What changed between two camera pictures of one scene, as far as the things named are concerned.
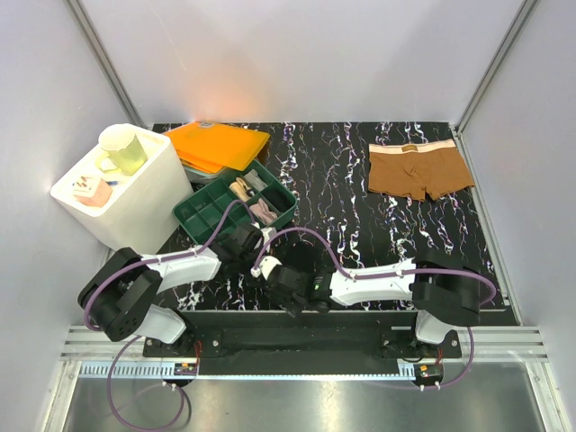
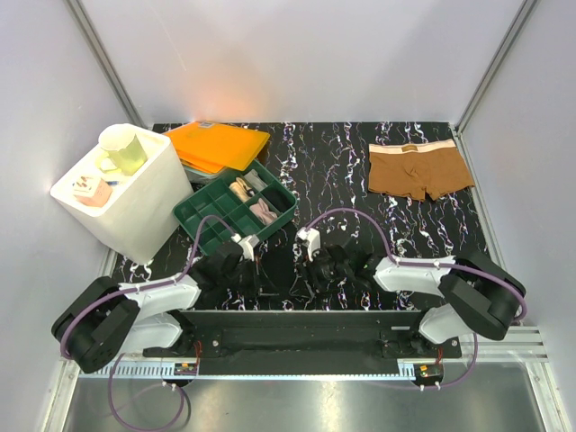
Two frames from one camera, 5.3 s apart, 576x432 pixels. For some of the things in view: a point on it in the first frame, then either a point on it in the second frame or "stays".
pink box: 92,191 stays
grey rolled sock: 256,181 stays
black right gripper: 291,310 → 312,269
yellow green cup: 123,151 stays
